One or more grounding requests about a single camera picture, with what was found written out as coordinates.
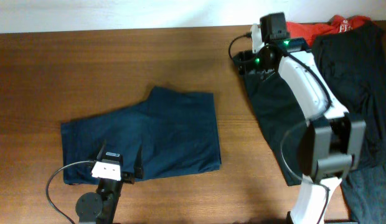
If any dark blue shirt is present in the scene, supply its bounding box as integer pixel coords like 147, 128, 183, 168
60, 86, 222, 185

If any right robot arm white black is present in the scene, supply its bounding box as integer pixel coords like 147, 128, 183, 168
231, 36, 366, 223

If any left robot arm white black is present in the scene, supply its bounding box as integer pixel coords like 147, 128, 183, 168
75, 143, 136, 224

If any red t-shirt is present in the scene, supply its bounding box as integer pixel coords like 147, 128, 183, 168
286, 15, 371, 47

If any black t-shirt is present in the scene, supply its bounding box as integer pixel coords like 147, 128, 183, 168
242, 22, 386, 186

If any grey dark garment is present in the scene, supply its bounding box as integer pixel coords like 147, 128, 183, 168
341, 163, 386, 223

